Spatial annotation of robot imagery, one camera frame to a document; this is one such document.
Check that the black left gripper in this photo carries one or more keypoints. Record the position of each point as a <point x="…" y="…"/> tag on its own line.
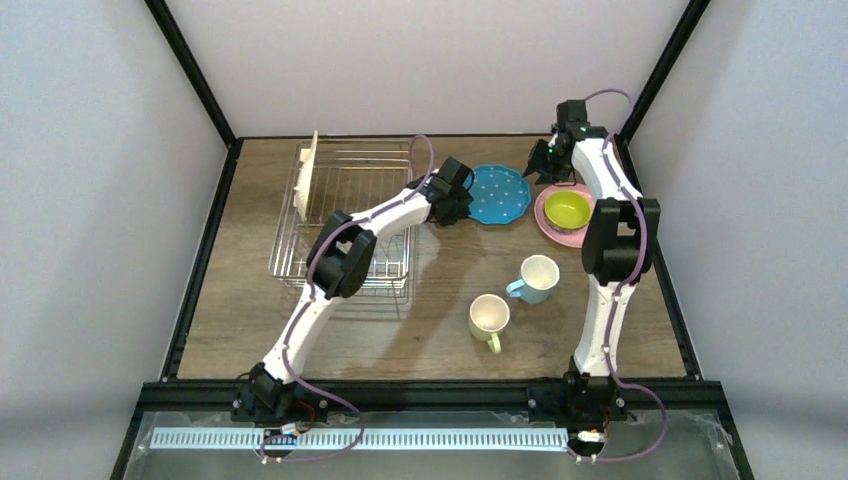
<point x="457" y="208"/>

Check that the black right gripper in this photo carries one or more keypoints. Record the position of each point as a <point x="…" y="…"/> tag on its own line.
<point x="547" y="163"/>

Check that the lime green bowl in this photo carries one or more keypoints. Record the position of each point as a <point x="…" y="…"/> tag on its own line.
<point x="567" y="210"/>

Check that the teal polka dot plate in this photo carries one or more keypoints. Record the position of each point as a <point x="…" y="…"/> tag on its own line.
<point x="500" y="195"/>

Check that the pink round plate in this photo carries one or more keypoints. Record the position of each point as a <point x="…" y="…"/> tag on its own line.
<point x="567" y="238"/>

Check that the light blue mug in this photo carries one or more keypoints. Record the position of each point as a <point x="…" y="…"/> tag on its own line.
<point x="538" y="275"/>

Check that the bamboo pattern square plate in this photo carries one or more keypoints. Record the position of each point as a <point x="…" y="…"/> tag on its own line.
<point x="301" y="189"/>

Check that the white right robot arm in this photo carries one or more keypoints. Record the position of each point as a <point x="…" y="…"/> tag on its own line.
<point x="618" y="245"/>

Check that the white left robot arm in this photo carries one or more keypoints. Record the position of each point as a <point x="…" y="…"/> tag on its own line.
<point x="339" y="263"/>

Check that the pale green mug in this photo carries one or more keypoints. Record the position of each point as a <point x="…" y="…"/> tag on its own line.
<point x="488" y="317"/>

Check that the black aluminium frame rail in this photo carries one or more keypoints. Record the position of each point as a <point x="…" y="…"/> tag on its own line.
<point x="544" y="399"/>

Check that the white slotted cable duct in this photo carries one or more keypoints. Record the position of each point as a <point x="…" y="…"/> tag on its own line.
<point x="373" y="439"/>

